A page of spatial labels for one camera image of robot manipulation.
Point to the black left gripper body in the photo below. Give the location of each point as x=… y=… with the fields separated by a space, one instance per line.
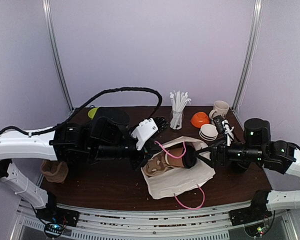
x=106 y=152

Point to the stack of pulp cup carriers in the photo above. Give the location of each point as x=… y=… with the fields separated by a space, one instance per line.
x=54 y=171

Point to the single pulp cup carrier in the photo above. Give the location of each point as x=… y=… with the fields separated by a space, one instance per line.
x=157 y=166

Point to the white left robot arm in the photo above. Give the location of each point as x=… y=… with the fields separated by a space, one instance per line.
x=66 y=143

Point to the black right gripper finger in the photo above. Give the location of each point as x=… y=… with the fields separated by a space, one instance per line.
x=203 y=150
x=205 y=160

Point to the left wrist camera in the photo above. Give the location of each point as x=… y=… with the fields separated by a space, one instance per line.
x=146 y=129

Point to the white pink paper bag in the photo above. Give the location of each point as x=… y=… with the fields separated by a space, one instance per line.
x=179 y=180

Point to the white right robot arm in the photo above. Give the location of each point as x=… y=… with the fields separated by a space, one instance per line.
x=279 y=156

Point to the stack of black cup lids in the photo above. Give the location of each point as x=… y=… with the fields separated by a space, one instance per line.
x=239 y=167

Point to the aluminium frame post right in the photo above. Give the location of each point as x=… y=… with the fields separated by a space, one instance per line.
x=250 y=51

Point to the aluminium frame post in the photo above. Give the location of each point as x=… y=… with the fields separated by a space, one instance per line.
x=250 y=51
x=46 y=4

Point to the stack of brown paper cups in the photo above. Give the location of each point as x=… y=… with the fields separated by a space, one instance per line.
x=208 y=132

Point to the black cup lid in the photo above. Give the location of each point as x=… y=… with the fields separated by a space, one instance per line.
x=189 y=159

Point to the single brown paper cup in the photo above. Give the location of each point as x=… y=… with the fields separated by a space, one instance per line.
x=174 y=156

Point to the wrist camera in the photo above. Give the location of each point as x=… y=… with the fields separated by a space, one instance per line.
x=146 y=129
x=223 y=127

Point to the aluminium frame post left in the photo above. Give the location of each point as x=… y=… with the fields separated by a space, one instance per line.
x=46 y=4

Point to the glass jar of straws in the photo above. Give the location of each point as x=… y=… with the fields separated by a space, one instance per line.
x=178 y=100

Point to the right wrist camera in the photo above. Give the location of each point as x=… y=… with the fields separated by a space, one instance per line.
x=223 y=127

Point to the white ceramic mug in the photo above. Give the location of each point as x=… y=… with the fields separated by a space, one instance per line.
x=220 y=108

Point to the green plastic bowl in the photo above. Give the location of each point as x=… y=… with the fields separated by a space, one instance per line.
x=91 y=113

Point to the orange plastic bowl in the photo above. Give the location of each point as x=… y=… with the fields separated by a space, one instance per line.
x=199 y=119

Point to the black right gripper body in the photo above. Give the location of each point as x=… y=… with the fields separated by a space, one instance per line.
x=214 y=154

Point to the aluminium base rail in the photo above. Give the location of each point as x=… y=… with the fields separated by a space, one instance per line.
x=207 y=223

